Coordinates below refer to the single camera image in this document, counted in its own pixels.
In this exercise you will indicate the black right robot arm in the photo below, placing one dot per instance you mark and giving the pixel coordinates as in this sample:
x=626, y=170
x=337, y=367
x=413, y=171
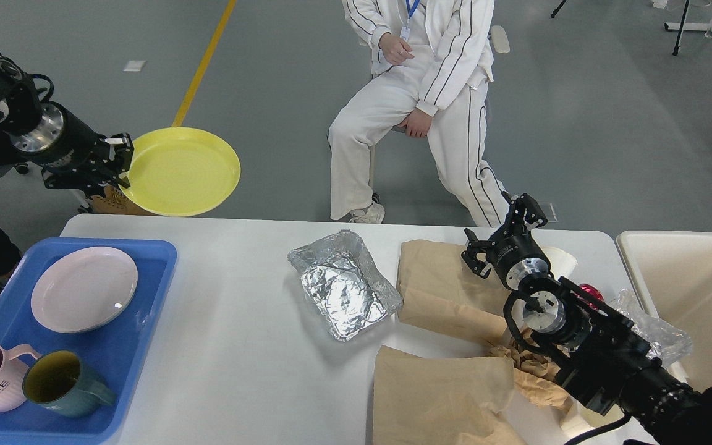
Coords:
x=602, y=362

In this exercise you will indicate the white paper cup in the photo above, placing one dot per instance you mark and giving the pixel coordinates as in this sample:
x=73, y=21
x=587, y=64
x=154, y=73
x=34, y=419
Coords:
x=561, y=263

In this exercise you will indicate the person in white tracksuit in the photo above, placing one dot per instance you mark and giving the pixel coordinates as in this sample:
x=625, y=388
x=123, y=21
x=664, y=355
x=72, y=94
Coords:
x=431, y=66

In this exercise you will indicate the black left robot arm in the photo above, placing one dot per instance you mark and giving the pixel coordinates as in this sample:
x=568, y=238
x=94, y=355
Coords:
x=20, y=102

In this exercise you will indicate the brown paper bag lower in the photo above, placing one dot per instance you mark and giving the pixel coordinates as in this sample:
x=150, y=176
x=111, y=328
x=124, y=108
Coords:
x=432, y=401

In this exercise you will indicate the red round object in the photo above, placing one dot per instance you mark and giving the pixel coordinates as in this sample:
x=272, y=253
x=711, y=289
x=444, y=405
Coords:
x=592, y=291

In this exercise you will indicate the brown paper bag upper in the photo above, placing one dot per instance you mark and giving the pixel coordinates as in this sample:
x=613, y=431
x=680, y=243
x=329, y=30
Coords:
x=440, y=294

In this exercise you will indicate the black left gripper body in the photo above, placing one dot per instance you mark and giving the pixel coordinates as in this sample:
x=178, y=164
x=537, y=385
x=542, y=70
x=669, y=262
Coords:
x=60, y=141

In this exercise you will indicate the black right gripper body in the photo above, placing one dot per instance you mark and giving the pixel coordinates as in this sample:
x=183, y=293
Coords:
x=518, y=258

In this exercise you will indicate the beige plastic bin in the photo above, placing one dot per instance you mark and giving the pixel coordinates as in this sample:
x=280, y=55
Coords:
x=671, y=272

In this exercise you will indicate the tan work boot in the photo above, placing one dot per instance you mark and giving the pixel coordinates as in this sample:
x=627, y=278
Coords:
x=110, y=200

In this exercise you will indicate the yellow plastic plate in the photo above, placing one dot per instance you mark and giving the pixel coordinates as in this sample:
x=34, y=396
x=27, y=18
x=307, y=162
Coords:
x=181, y=171

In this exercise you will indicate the white stand base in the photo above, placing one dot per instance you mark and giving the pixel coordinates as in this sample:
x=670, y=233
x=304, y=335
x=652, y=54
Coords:
x=682, y=24

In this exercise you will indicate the crumpled brown paper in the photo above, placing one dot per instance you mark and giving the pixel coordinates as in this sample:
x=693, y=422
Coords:
x=534, y=377

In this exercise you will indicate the pink round plate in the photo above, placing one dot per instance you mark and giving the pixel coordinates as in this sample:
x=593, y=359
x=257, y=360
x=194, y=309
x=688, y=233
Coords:
x=84, y=290

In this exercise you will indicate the clear plastic wrapper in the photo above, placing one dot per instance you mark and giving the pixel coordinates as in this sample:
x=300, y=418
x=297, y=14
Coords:
x=667, y=342

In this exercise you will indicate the crumpled aluminium foil tray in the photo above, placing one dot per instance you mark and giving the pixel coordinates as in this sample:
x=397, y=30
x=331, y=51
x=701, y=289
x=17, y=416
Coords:
x=340, y=278

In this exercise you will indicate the blue plastic tray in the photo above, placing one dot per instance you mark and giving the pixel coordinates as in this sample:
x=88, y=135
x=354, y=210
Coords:
x=117, y=350

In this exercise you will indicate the brown paper bag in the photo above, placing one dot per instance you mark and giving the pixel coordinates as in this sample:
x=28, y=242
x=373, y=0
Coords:
x=432, y=401
x=440, y=294

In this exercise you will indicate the dark teal mug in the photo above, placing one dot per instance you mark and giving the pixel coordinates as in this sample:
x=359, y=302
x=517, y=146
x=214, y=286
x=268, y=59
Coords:
x=63, y=383

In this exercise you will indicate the white paper scrap on floor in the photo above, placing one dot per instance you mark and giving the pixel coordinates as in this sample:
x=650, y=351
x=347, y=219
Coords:
x=134, y=66

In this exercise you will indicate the white cup lower right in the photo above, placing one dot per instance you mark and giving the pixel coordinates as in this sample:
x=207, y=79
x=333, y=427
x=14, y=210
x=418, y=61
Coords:
x=579, y=420

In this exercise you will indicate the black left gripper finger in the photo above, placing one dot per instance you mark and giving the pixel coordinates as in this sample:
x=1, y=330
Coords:
x=112, y=159
x=83, y=179

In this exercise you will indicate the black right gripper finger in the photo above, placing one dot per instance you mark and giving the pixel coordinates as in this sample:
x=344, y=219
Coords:
x=480, y=256
x=524, y=214

